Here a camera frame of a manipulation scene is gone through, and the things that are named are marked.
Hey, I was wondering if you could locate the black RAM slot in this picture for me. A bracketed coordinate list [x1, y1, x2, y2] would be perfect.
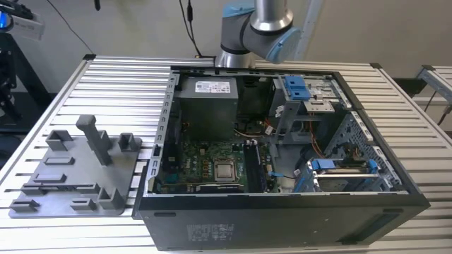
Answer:
[261, 145, 271, 193]

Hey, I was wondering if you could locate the grey plastic parts rack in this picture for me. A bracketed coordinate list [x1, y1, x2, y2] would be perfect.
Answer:
[7, 114, 145, 219]

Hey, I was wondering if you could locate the grey power supply unit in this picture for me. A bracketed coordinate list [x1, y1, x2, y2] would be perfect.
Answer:
[175, 76, 241, 141]

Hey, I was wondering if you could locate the green motherboard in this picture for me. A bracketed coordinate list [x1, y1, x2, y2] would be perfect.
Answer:
[158, 139, 283, 194]

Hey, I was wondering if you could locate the black CPU socket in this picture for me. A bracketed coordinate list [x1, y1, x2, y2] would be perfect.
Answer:
[211, 158, 242, 183]

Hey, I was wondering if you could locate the silver CPU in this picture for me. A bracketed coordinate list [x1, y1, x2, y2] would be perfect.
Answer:
[217, 164, 237, 178]

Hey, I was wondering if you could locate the black graphics card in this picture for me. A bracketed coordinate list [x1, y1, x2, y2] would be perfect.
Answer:
[197, 184, 246, 194]

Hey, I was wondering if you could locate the blue plastic drive latch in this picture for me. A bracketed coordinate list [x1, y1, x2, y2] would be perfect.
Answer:
[283, 76, 311, 102]

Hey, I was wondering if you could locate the black PC case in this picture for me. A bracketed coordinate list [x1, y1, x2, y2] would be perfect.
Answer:
[131, 64, 433, 252]

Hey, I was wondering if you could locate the blue disk carrier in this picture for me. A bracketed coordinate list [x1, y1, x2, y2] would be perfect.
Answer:
[309, 158, 378, 192]

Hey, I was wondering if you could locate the perforated metal disk bay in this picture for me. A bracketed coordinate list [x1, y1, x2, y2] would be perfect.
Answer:
[295, 112, 406, 194]

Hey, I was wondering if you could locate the black box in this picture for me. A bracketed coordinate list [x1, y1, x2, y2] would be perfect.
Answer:
[391, 78, 430, 99]

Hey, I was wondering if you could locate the metal slat side table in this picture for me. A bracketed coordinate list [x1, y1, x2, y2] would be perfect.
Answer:
[411, 65, 452, 106]

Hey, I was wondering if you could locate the black desk frame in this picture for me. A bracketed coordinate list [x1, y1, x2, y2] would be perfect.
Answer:
[0, 39, 59, 133]

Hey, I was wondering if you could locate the thin black wall cable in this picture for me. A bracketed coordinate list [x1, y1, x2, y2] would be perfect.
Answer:
[46, 0, 97, 56]

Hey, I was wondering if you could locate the thick black camera cable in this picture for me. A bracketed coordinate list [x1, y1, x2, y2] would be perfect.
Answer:
[178, 0, 205, 58]

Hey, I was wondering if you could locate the yellow orange wire bundle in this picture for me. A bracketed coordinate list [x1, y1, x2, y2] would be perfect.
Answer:
[235, 119, 277, 138]

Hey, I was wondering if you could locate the blue tipped black wire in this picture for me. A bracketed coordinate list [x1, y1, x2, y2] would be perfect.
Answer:
[269, 170, 302, 181]

